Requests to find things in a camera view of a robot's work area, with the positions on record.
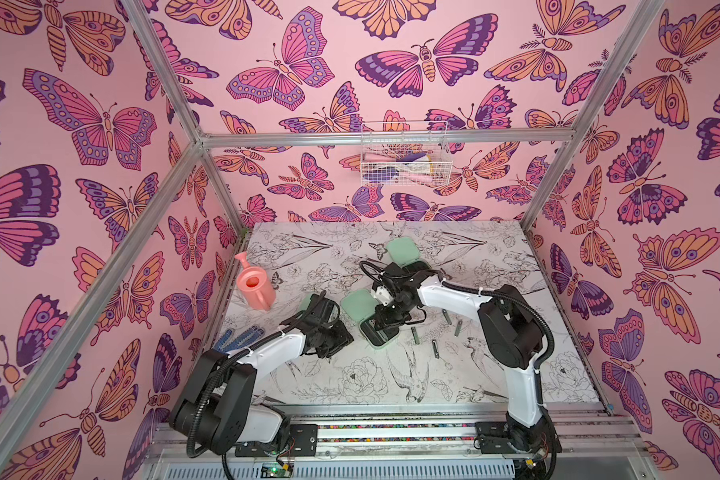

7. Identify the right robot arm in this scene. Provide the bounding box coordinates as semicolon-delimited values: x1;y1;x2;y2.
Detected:
346;260;555;433

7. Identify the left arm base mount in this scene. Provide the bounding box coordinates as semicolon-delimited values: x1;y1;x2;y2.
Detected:
234;424;319;458

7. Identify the white wire wall basket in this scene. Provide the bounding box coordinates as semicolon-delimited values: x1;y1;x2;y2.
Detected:
357;120;453;188

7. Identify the green nail clipper case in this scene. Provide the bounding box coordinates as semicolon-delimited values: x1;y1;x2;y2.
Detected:
298;293;314;311

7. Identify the pink watering can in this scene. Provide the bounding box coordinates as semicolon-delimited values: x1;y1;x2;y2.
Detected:
235;251;276;311

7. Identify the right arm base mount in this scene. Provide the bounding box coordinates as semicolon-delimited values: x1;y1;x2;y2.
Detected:
474;417;562;457

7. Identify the green circuit board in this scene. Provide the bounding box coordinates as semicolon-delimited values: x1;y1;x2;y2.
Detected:
260;462;293;479

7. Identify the slanted small nail clipper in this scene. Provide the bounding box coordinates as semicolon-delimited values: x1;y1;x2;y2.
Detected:
411;327;421;345

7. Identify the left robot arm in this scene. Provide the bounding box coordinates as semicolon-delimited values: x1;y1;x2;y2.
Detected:
168;292;353;458

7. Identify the blue dotted work glove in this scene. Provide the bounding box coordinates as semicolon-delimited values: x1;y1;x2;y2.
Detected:
213;325;265;354

